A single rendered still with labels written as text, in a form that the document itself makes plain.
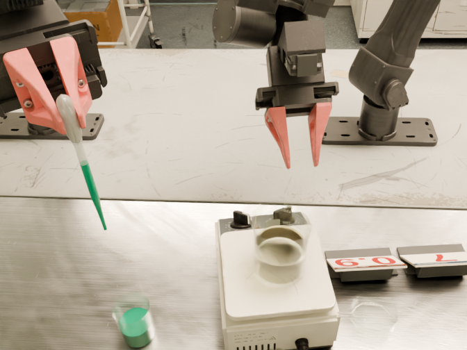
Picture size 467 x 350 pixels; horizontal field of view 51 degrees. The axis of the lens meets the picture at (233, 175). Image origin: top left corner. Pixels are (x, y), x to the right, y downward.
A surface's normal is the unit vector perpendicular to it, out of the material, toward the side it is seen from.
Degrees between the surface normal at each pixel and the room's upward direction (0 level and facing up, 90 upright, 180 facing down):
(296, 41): 41
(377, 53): 66
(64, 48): 23
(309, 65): 77
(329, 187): 0
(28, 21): 1
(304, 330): 90
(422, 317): 0
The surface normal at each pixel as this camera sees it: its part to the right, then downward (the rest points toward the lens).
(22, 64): 0.14, -0.45
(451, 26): -0.08, 0.68
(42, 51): 0.48, 0.60
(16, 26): -0.03, -0.72
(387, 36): -0.84, 0.00
